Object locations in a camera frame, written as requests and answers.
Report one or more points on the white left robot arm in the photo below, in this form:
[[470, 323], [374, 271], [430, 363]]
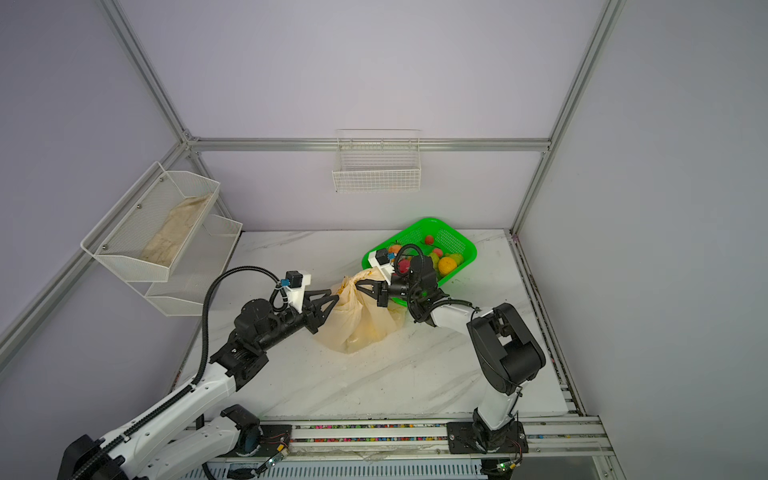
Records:
[[168, 408]]

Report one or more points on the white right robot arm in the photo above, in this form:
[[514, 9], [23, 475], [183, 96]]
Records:
[[508, 355]]

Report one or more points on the lower white mesh shelf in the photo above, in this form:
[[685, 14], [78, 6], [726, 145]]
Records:
[[206, 257]]

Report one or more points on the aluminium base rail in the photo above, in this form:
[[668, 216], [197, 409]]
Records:
[[430, 448]]

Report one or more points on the white wire wall basket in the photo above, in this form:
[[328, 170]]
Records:
[[377, 161]]

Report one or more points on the green plastic fruit basket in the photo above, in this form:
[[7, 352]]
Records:
[[447, 242]]

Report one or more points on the cream banana print plastic bag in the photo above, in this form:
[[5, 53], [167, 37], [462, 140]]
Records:
[[356, 321]]

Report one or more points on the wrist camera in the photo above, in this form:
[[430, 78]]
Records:
[[293, 287], [382, 261]]

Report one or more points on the small yellow fake orange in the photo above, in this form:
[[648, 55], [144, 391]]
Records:
[[446, 265]]

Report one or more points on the white mesh wall shelf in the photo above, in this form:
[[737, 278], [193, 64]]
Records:
[[118, 240]]

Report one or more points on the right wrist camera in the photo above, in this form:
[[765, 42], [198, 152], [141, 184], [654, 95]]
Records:
[[382, 261]]

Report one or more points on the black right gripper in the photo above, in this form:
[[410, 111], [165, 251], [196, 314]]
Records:
[[376, 288]]

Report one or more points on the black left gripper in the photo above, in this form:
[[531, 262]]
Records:
[[315, 317]]

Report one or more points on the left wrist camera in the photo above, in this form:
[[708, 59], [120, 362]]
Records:
[[293, 287]]

